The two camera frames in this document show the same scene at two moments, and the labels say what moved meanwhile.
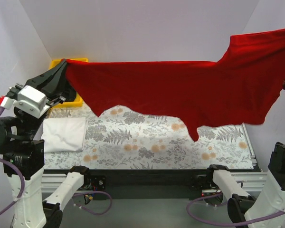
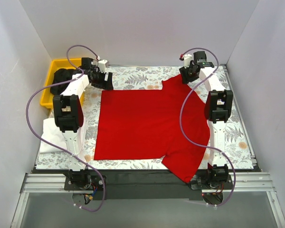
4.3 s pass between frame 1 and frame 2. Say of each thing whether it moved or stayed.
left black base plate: stayed
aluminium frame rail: stayed
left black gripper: moved
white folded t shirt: stayed
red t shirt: moved
